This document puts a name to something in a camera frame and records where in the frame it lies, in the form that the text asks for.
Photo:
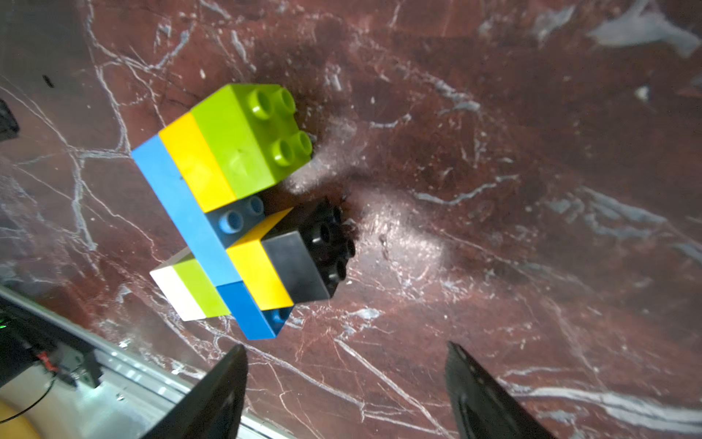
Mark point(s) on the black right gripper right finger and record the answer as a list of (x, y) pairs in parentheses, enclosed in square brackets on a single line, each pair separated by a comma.
[(481, 407)]

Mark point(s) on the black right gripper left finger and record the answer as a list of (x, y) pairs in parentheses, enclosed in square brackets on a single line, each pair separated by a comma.
[(213, 408)]

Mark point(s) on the green yellow lego brick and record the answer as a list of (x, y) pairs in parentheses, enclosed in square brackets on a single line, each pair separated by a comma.
[(239, 141), (188, 289)]

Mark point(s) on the yellow small lego brick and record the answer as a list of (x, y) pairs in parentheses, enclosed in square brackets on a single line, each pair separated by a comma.
[(256, 269)]

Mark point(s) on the light blue long lego brick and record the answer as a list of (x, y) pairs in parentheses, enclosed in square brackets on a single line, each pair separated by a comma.
[(207, 235)]

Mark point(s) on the black small lego brick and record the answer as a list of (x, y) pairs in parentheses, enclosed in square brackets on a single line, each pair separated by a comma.
[(309, 250)]

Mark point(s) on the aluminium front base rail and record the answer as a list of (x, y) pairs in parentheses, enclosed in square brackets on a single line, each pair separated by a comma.
[(59, 380)]

